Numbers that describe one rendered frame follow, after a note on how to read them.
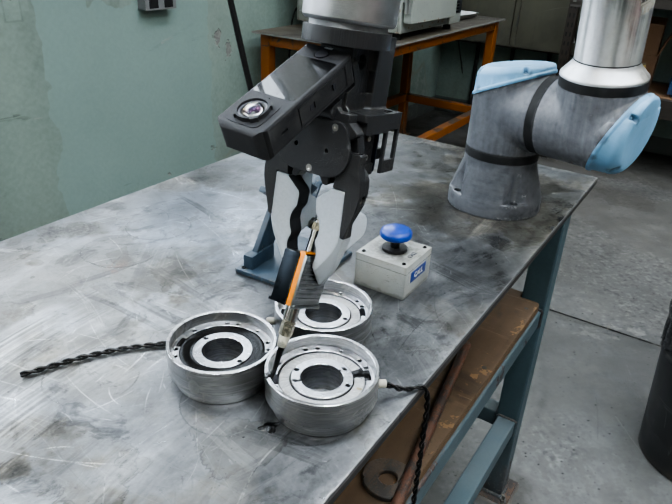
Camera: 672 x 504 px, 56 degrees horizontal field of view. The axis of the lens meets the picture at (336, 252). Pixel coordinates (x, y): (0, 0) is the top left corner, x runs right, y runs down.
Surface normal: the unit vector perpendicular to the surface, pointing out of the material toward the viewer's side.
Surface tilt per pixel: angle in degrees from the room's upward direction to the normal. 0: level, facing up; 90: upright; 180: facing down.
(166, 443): 0
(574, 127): 96
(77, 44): 90
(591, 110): 96
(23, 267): 0
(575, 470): 0
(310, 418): 90
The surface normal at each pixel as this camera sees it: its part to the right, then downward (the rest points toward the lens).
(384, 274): -0.54, 0.36
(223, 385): 0.17, 0.46
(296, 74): -0.14, -0.67
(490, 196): -0.29, 0.14
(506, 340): 0.04, -0.89
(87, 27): 0.84, 0.29
